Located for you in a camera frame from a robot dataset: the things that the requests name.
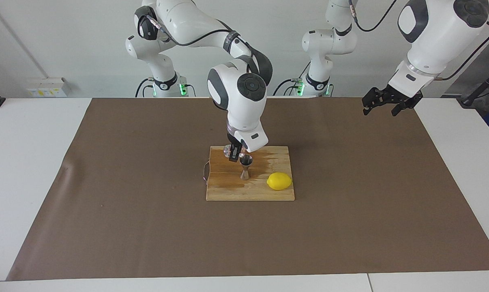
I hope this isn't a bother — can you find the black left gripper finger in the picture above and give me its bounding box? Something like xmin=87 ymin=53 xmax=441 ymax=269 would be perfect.
xmin=362 ymin=87 xmax=389 ymax=116
xmin=392 ymin=101 xmax=417 ymax=117

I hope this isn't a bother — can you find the steel double jigger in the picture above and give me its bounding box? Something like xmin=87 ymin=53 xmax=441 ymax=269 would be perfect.
xmin=239 ymin=154 xmax=253 ymax=180

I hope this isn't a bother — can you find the yellow lemon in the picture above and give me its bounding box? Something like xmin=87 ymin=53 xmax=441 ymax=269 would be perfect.
xmin=266 ymin=172 xmax=293 ymax=191

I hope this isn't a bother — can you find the black tripod stand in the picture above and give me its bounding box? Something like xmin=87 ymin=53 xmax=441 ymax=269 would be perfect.
xmin=457 ymin=65 xmax=489 ymax=107

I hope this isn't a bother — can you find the brown paper table mat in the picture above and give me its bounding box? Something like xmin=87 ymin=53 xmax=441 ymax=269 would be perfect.
xmin=6 ymin=97 xmax=489 ymax=281

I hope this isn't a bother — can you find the wooden cutting board, metal handle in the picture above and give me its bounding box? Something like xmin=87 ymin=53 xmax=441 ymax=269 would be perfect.
xmin=203 ymin=146 xmax=296 ymax=202

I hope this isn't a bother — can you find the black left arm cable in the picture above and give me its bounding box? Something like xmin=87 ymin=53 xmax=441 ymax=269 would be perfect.
xmin=350 ymin=0 xmax=489 ymax=82

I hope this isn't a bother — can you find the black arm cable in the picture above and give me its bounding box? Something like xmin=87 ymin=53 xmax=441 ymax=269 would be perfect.
xmin=145 ymin=14 xmax=253 ymax=61
xmin=350 ymin=0 xmax=489 ymax=82

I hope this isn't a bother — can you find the black base cable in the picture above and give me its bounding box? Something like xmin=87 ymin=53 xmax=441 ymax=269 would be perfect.
xmin=273 ymin=78 xmax=298 ymax=97
xmin=135 ymin=78 xmax=155 ymax=98

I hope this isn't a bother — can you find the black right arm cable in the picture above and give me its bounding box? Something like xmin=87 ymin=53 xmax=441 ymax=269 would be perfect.
xmin=145 ymin=14 xmax=253 ymax=61

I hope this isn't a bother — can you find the white wall socket box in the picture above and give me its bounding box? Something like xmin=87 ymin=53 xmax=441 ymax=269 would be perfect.
xmin=26 ymin=77 xmax=71 ymax=98

